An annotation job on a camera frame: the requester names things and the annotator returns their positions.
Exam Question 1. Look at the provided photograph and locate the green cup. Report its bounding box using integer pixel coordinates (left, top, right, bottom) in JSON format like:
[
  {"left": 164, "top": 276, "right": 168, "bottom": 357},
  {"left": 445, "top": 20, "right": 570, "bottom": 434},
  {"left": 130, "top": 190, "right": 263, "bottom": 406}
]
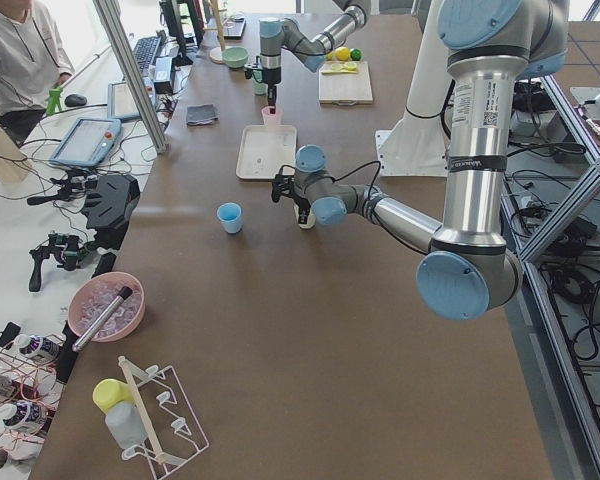
[{"left": 252, "top": 81, "right": 267, "bottom": 96}]

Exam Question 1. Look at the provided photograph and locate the metal muddler stick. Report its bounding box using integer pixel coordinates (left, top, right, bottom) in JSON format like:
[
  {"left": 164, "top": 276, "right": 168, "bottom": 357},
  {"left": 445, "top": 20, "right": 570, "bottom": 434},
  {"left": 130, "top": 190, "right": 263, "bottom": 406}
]
[{"left": 71, "top": 286, "right": 133, "bottom": 353}]

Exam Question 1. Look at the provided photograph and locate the blue teach pendant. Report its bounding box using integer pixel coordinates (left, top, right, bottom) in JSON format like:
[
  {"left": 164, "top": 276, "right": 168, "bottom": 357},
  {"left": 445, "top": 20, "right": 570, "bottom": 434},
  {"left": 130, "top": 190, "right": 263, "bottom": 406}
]
[
  {"left": 49, "top": 118, "right": 121, "bottom": 168},
  {"left": 107, "top": 78, "right": 158, "bottom": 122}
]

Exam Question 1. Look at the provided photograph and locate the translucent cup on rack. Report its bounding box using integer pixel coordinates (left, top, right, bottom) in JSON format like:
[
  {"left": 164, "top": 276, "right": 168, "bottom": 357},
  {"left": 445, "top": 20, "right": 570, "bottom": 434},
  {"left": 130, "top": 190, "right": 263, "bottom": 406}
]
[{"left": 105, "top": 401, "right": 148, "bottom": 449}]

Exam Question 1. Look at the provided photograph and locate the pink cup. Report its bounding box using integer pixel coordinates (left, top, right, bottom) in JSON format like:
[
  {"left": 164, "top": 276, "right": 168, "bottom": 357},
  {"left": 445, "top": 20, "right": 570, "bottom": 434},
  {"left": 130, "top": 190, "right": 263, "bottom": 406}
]
[{"left": 261, "top": 106, "right": 282, "bottom": 132}]

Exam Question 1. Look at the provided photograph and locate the white wire cup rack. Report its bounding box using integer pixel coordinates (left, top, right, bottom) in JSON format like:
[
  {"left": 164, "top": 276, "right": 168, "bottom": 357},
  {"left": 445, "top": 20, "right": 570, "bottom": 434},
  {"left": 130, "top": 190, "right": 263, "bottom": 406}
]
[{"left": 118, "top": 356, "right": 211, "bottom": 479}]

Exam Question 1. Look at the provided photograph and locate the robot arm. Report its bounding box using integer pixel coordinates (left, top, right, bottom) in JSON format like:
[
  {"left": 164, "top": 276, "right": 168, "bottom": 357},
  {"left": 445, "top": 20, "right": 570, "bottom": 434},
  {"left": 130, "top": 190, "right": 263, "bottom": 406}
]
[
  {"left": 272, "top": 1, "right": 569, "bottom": 321},
  {"left": 245, "top": 1, "right": 371, "bottom": 113}
]

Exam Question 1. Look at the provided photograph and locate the black keyboard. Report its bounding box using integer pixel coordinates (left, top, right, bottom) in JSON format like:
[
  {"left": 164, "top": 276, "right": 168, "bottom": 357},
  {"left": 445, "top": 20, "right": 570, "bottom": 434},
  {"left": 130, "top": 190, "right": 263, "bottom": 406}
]
[{"left": 132, "top": 36, "right": 161, "bottom": 71}]

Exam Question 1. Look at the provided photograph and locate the wooden mug tree stand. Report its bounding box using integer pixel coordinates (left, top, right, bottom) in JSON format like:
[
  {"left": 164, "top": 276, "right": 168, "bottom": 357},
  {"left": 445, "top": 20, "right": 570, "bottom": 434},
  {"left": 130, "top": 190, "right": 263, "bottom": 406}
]
[{"left": 204, "top": 0, "right": 233, "bottom": 66}]

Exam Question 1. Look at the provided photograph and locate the wooden cutting board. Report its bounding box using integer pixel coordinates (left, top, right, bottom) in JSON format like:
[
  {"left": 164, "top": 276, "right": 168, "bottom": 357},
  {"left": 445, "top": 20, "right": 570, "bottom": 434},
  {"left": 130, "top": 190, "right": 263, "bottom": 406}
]
[{"left": 318, "top": 61, "right": 373, "bottom": 105}]

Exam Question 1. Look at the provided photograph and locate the yellow cup on rack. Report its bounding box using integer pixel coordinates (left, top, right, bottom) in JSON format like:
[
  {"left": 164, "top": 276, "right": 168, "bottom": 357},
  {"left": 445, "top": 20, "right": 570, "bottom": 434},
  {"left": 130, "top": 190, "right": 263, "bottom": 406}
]
[{"left": 92, "top": 378, "right": 134, "bottom": 414}]

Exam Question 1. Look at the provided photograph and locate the light blue cup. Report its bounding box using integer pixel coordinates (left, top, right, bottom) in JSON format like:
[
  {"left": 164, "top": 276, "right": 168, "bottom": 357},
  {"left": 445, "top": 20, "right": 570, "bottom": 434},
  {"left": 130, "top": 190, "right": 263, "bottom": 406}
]
[{"left": 216, "top": 202, "right": 243, "bottom": 234}]

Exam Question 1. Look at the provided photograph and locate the cream white cup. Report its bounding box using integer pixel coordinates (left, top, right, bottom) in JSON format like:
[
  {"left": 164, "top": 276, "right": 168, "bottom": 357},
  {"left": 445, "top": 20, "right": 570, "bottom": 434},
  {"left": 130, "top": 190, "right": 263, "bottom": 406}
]
[{"left": 294, "top": 205, "right": 316, "bottom": 230}]

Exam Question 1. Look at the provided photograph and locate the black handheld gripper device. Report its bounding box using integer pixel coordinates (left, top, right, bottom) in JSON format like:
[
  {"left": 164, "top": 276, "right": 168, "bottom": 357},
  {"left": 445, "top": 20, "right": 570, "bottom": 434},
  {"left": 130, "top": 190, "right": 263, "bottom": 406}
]
[{"left": 26, "top": 169, "right": 98, "bottom": 206}]

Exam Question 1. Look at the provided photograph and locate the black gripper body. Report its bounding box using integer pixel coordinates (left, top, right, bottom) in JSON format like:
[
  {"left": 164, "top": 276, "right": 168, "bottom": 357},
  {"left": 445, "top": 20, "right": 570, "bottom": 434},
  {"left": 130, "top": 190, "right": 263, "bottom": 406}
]
[
  {"left": 244, "top": 55, "right": 281, "bottom": 86},
  {"left": 271, "top": 167, "right": 311, "bottom": 213}
]

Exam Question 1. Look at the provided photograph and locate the aluminium frame post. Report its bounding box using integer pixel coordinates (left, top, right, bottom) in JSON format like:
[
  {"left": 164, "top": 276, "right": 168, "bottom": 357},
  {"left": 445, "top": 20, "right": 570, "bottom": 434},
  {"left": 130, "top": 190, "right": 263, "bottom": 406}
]
[{"left": 93, "top": 0, "right": 168, "bottom": 154}]

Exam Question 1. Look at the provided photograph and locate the person in white shirt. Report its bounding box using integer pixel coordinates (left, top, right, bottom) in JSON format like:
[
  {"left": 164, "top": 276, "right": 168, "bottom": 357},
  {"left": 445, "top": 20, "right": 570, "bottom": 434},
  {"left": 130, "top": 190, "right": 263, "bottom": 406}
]
[{"left": 0, "top": 1, "right": 74, "bottom": 143}]

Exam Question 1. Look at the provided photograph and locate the grey folded cloth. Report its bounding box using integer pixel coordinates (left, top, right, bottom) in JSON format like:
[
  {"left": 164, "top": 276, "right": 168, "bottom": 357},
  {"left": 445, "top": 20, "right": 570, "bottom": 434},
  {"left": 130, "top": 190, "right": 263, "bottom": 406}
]
[{"left": 186, "top": 104, "right": 217, "bottom": 126}]

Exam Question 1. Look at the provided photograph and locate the green lime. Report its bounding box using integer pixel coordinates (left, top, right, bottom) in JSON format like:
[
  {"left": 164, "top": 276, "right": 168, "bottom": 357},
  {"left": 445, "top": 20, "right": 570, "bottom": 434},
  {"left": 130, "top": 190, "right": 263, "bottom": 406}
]
[{"left": 350, "top": 48, "right": 362, "bottom": 61}]

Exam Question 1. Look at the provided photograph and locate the computer mouse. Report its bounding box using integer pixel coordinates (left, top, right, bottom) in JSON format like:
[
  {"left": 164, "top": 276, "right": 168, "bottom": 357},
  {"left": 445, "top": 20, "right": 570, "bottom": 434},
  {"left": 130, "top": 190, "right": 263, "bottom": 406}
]
[{"left": 64, "top": 94, "right": 88, "bottom": 108}]

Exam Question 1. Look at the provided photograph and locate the green bowl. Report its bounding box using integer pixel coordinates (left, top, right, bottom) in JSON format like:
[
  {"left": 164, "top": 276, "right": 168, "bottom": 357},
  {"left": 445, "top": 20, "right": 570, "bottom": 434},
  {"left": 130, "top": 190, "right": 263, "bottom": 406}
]
[{"left": 222, "top": 46, "right": 249, "bottom": 69}]

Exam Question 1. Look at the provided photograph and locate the pink bowl with ice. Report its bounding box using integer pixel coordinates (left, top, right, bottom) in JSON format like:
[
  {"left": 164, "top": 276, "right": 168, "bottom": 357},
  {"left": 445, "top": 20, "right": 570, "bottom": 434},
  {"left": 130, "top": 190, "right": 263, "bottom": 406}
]
[{"left": 68, "top": 272, "right": 146, "bottom": 343}]

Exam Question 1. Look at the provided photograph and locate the black plastic housing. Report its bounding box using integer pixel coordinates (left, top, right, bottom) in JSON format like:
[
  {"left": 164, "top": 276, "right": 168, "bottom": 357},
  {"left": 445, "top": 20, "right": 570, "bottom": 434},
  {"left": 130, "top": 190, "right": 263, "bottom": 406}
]
[{"left": 80, "top": 174, "right": 140, "bottom": 250}]

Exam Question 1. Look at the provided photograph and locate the cream rabbit tray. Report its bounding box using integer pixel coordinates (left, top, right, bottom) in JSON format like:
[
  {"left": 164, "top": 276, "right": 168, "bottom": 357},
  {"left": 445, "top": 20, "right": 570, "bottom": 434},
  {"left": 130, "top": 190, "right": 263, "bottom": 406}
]
[{"left": 235, "top": 125, "right": 297, "bottom": 180}]

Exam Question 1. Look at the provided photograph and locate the black monitor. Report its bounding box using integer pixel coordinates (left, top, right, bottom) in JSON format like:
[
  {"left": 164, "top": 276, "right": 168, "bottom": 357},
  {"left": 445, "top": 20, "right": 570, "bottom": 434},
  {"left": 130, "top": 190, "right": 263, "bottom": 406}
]
[{"left": 158, "top": 0, "right": 193, "bottom": 67}]

